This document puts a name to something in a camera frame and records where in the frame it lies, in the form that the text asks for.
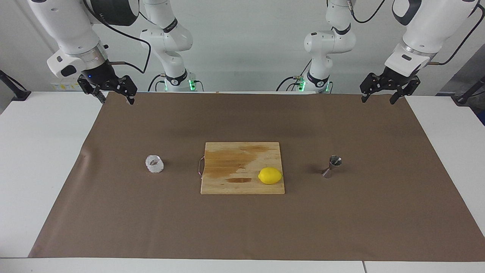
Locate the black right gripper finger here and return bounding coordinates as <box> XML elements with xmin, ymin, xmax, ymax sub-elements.
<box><xmin>78</xmin><ymin>75</ymin><xmax>106</xmax><ymax>104</ymax></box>
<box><xmin>113</xmin><ymin>75</ymin><xmax>138</xmax><ymax>105</ymax></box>

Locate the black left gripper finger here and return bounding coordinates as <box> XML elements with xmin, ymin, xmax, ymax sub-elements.
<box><xmin>360</xmin><ymin>73</ymin><xmax>388</xmax><ymax>103</ymax></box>
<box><xmin>390</xmin><ymin>77</ymin><xmax>421</xmax><ymax>105</ymax></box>

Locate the clear faceted glass cup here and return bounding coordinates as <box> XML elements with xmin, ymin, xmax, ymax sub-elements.
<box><xmin>145</xmin><ymin>154</ymin><xmax>164</xmax><ymax>173</ymax></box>

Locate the steel double jigger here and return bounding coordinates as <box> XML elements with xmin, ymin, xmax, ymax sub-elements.
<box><xmin>322</xmin><ymin>155</ymin><xmax>343</xmax><ymax>179</ymax></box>

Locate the black clamp stand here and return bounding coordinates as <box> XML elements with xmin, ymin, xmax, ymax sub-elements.
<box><xmin>0</xmin><ymin>70</ymin><xmax>31</xmax><ymax>101</ymax></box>
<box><xmin>453</xmin><ymin>76</ymin><xmax>485</xmax><ymax>107</ymax></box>

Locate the yellow lemon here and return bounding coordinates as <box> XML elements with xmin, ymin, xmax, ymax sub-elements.
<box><xmin>258</xmin><ymin>167</ymin><xmax>283</xmax><ymax>185</ymax></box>

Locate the brown paper table mat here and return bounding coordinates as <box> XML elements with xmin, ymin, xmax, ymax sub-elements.
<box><xmin>28</xmin><ymin>92</ymin><xmax>485</xmax><ymax>262</ymax></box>

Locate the wooden cutting board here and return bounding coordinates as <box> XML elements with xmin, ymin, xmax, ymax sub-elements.
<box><xmin>198</xmin><ymin>142</ymin><xmax>285</xmax><ymax>195</ymax></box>

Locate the black right base cable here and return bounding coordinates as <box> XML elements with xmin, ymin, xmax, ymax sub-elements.
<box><xmin>147</xmin><ymin>74</ymin><xmax>167</xmax><ymax>92</ymax></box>

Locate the black base cable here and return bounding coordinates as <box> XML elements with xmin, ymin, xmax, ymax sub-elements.
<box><xmin>276</xmin><ymin>70</ymin><xmax>312</xmax><ymax>92</ymax></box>
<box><xmin>147</xmin><ymin>74</ymin><xmax>167</xmax><ymax>92</ymax></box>

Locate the white wall socket strip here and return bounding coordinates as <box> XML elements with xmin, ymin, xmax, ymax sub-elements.
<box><xmin>50</xmin><ymin>79</ymin><xmax>83</xmax><ymax>91</ymax></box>

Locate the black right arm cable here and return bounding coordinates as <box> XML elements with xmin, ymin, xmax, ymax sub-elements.
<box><xmin>84</xmin><ymin>0</ymin><xmax>160</xmax><ymax>74</ymax></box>

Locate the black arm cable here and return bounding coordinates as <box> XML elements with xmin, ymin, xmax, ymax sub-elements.
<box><xmin>349</xmin><ymin>0</ymin><xmax>485</xmax><ymax>66</ymax></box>
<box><xmin>84</xmin><ymin>0</ymin><xmax>160</xmax><ymax>74</ymax></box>

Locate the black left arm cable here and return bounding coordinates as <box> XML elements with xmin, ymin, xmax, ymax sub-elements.
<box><xmin>349</xmin><ymin>0</ymin><xmax>485</xmax><ymax>66</ymax></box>

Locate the black left base cable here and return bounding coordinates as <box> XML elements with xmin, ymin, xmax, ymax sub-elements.
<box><xmin>276</xmin><ymin>70</ymin><xmax>312</xmax><ymax>92</ymax></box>

